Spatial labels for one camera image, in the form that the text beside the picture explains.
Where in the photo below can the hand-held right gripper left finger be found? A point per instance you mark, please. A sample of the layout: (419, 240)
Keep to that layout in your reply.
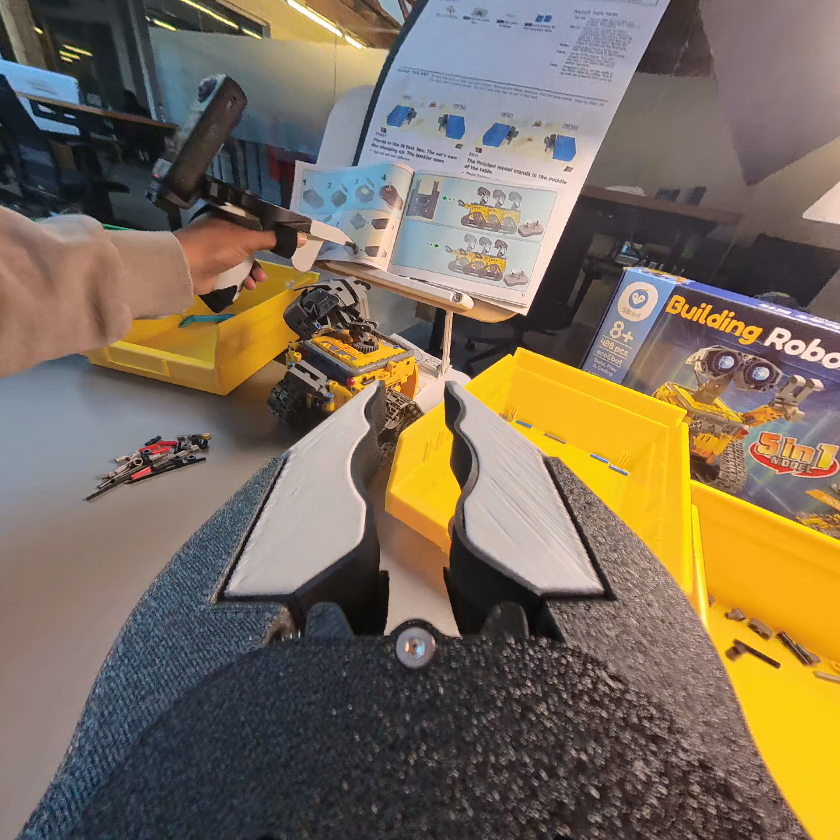
(308, 525)

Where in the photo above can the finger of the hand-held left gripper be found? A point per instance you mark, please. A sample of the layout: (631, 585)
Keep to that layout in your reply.
(331, 235)

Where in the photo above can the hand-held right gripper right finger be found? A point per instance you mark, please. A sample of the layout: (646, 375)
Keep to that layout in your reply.
(525, 525)

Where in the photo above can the building instruction booklet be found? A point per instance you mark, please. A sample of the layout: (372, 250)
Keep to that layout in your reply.
(459, 223)

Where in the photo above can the yellow tracked toy robot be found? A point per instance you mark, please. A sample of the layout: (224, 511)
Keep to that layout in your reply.
(348, 367)

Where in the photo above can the light blue brick piece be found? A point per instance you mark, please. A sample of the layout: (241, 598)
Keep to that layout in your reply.
(207, 319)

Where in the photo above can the pile of black brick parts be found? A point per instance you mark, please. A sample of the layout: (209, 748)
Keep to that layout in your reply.
(151, 459)

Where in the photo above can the yellow storage bin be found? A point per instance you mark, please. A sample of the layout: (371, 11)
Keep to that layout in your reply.
(590, 407)
(774, 722)
(197, 361)

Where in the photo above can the person's left forearm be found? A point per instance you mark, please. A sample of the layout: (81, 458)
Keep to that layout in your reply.
(79, 282)

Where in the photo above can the wooden background desk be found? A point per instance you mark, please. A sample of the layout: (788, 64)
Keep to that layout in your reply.
(98, 111)

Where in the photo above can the person's left hand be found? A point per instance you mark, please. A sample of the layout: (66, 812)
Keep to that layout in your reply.
(216, 253)

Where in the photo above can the white book stand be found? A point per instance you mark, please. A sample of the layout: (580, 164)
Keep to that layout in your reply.
(426, 292)

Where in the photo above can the robot kit box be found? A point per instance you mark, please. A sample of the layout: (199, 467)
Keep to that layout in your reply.
(722, 394)

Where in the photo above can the white paper sign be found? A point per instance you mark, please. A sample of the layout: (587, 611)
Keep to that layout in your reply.
(525, 79)

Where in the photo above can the black brick beam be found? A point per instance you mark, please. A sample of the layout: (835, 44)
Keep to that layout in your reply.
(751, 653)
(797, 648)

